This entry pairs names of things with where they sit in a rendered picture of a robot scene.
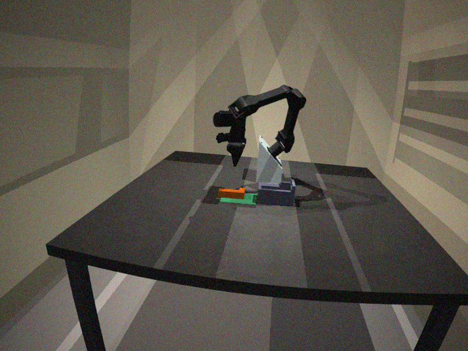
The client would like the orange block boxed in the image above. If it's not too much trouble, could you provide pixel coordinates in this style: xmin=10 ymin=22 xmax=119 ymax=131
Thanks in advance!
xmin=218 ymin=188 xmax=245 ymax=200

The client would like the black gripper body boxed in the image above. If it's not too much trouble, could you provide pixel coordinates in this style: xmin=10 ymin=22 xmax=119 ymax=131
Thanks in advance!
xmin=227 ymin=126 xmax=246 ymax=152

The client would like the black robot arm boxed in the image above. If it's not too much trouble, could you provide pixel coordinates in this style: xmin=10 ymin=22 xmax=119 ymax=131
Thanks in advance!
xmin=213 ymin=85 xmax=306 ymax=159

